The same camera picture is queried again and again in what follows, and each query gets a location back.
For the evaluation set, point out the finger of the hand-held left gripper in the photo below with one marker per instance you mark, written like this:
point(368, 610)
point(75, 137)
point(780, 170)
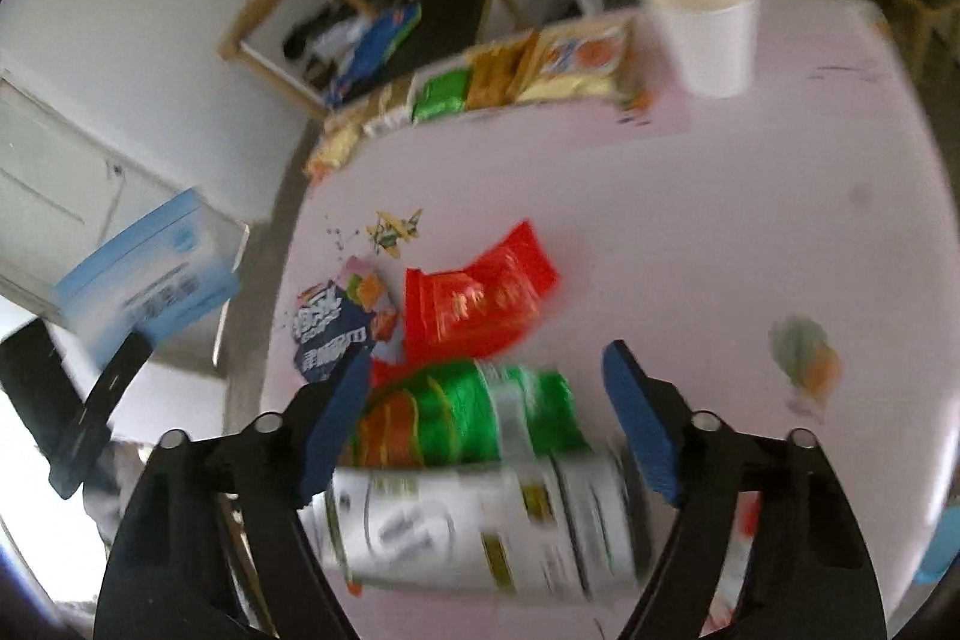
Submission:
point(101, 411)
point(37, 385)

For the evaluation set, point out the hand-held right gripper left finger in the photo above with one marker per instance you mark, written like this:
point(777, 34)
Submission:
point(334, 437)

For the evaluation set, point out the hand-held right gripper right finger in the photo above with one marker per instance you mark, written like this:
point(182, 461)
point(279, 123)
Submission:
point(645, 437)

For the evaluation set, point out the dark blue snack packet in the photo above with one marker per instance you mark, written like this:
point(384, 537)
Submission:
point(334, 332)

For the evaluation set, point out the large green snack packet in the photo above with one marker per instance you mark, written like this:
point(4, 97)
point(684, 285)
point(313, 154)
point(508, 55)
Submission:
point(465, 415)

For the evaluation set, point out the light blue white box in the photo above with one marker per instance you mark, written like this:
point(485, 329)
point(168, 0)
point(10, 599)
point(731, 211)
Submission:
point(142, 280)

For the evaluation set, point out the white plastic bottle red cap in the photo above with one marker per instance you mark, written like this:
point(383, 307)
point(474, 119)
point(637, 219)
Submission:
point(465, 527)

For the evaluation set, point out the red snack packet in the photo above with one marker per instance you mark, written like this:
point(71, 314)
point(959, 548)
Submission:
point(480, 295)

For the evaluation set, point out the pink printed tablecloth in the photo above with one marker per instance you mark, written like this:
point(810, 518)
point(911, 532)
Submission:
point(675, 235)

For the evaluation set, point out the yellow chips packet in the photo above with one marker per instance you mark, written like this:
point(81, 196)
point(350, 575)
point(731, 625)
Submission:
point(334, 149)

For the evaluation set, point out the brown white small box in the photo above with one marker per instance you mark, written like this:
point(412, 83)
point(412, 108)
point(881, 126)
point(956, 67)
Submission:
point(386, 111)

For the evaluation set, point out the small green snack packet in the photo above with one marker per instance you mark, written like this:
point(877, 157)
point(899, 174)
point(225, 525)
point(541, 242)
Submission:
point(442, 94)

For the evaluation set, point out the yellow orange snack packet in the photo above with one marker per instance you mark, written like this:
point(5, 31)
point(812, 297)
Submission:
point(581, 66)

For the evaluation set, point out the golden snack packet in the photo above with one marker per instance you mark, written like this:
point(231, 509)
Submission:
point(499, 74)

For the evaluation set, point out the blue snack bag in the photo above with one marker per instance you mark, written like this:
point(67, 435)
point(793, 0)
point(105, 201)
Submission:
point(375, 48)

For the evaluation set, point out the black clothes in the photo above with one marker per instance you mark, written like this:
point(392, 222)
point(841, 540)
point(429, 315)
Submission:
point(311, 33)

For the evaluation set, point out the white paper cup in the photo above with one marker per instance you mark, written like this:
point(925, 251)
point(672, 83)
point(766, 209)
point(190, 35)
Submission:
point(709, 33)

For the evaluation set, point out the light wooden chair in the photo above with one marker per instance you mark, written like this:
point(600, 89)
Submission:
point(255, 21)

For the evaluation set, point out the black flat board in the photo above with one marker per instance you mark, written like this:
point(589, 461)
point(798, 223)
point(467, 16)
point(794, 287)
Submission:
point(457, 6)

